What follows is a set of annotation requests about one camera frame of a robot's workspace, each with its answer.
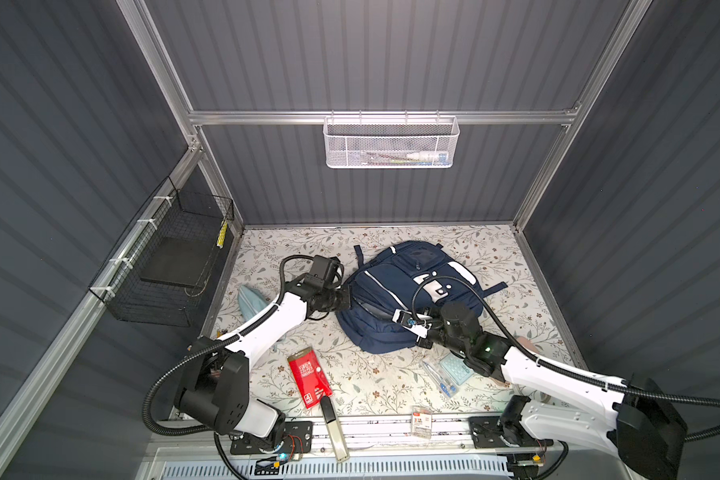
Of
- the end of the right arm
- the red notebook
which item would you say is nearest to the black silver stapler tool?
the red notebook

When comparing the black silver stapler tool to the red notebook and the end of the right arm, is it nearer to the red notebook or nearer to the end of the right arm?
the red notebook

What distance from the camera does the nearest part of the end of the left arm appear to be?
0.63 m

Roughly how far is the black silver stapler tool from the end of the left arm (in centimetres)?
24

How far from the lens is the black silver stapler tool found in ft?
2.32
